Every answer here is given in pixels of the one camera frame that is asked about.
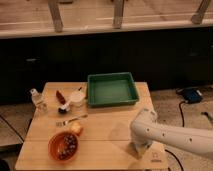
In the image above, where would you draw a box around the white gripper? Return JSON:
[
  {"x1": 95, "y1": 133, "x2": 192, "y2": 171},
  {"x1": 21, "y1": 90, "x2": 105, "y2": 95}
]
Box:
[{"x1": 131, "y1": 133, "x2": 152, "y2": 158}]

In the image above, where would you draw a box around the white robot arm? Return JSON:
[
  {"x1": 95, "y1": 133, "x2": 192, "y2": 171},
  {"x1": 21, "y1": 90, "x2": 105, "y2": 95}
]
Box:
[{"x1": 130, "y1": 108, "x2": 213, "y2": 160}]

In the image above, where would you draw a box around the green plastic tray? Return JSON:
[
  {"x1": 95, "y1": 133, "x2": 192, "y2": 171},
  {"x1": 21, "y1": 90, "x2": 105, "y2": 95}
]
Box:
[{"x1": 87, "y1": 72, "x2": 139, "y2": 107}]

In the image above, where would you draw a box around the yellow bread piece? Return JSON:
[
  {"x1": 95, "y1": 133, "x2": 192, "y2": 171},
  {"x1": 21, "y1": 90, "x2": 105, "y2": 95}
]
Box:
[{"x1": 70, "y1": 121, "x2": 83, "y2": 135}]

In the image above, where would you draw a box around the blue power box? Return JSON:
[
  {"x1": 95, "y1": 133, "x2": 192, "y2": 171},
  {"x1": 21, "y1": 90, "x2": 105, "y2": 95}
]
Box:
[{"x1": 176, "y1": 88, "x2": 203, "y2": 104}]

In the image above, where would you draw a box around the orange bowl with berries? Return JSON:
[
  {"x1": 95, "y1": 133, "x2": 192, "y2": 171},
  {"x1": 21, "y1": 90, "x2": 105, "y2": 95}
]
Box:
[{"x1": 48, "y1": 131, "x2": 79, "y2": 163}]

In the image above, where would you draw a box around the red brown sausage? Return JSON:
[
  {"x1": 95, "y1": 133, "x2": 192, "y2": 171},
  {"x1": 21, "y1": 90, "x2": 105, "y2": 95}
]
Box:
[{"x1": 56, "y1": 90, "x2": 66, "y2": 104}]

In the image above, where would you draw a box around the clear plastic bottle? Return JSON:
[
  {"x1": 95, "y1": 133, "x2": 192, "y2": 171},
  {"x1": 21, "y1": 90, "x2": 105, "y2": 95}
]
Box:
[{"x1": 30, "y1": 88, "x2": 47, "y2": 112}]

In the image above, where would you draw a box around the black floor cable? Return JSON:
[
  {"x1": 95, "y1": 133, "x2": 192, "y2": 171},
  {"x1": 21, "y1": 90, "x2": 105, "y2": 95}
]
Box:
[{"x1": 164, "y1": 99, "x2": 187, "y2": 171}]

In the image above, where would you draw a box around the white handled black brush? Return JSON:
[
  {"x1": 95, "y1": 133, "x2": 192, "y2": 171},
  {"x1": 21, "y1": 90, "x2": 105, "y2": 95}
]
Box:
[{"x1": 58, "y1": 100, "x2": 72, "y2": 114}]

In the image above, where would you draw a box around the wooden post right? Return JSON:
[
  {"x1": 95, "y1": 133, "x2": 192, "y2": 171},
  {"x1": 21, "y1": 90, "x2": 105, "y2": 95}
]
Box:
[{"x1": 191, "y1": 0, "x2": 212, "y2": 24}]

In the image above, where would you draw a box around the wooden post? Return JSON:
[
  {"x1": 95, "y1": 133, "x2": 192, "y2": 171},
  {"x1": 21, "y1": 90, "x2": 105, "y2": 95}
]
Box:
[
  {"x1": 113, "y1": 0, "x2": 124, "y2": 29},
  {"x1": 191, "y1": 0, "x2": 212, "y2": 24},
  {"x1": 48, "y1": 0, "x2": 63, "y2": 32}
]

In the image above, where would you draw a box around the wooden post middle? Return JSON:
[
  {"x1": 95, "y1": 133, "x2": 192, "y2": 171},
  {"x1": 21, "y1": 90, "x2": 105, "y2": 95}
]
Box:
[{"x1": 113, "y1": 0, "x2": 124, "y2": 29}]

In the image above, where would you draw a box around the wooden post left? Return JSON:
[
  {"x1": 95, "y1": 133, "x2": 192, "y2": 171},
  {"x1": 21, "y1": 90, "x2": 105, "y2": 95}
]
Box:
[{"x1": 48, "y1": 0, "x2": 63, "y2": 32}]

